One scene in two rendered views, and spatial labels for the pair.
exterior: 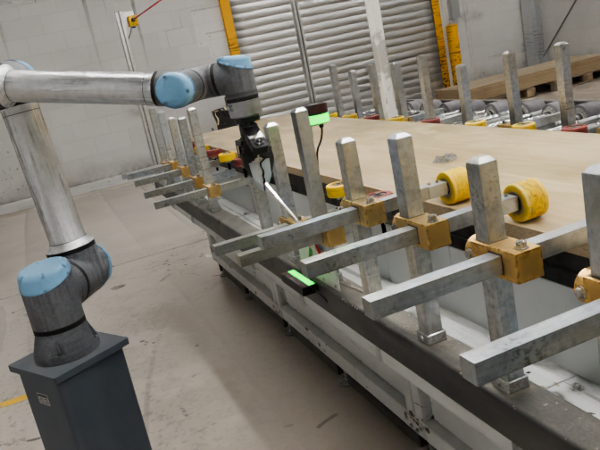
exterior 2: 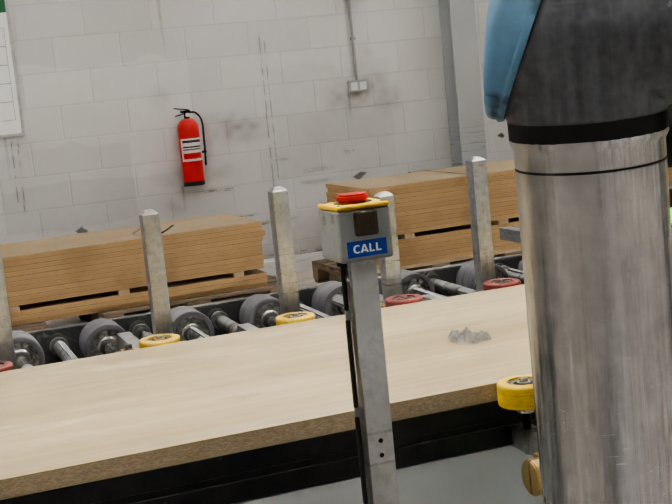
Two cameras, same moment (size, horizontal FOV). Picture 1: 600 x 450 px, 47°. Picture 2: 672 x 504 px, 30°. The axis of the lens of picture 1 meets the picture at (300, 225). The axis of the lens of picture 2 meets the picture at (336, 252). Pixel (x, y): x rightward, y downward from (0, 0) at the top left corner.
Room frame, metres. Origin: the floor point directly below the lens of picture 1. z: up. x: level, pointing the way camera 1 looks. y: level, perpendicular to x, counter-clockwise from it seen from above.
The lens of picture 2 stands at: (2.29, 1.66, 1.38)
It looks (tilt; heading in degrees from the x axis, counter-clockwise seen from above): 8 degrees down; 270
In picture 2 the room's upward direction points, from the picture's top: 6 degrees counter-clockwise
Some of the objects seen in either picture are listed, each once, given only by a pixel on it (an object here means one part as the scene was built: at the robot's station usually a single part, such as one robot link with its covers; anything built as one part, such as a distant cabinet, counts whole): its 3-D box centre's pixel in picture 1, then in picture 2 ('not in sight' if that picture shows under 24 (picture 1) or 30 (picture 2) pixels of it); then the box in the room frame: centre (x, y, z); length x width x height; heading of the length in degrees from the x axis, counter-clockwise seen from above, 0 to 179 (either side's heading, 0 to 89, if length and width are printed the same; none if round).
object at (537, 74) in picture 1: (523, 78); not in sight; (9.54, -3.45, 0.23); 2.41 x 0.77 x 0.17; 111
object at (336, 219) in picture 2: not in sight; (355, 232); (2.25, 0.11, 1.18); 0.07 x 0.07 x 0.08; 19
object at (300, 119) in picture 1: (316, 197); not in sight; (1.77, -0.06, 0.94); 0.04 x 0.04 x 0.48; 19
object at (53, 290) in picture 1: (51, 292); not in sight; (1.92, 0.75, 0.79); 0.17 x 0.15 x 0.18; 166
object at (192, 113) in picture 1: (204, 162); not in sight; (2.95, 0.35, 0.92); 0.04 x 0.04 x 0.48; 19
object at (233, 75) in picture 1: (237, 78); not in sight; (1.93, 0.09, 1.28); 0.10 x 0.09 x 0.12; 76
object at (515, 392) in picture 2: (341, 200); (526, 415); (2.02, -0.14, 0.85); 0.08 x 0.08 x 0.11
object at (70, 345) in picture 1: (63, 336); not in sight; (1.91, 0.75, 0.65); 0.19 x 0.19 x 0.10
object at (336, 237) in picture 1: (327, 230); not in sight; (1.75, -0.07, 0.85); 0.14 x 0.06 x 0.05; 19
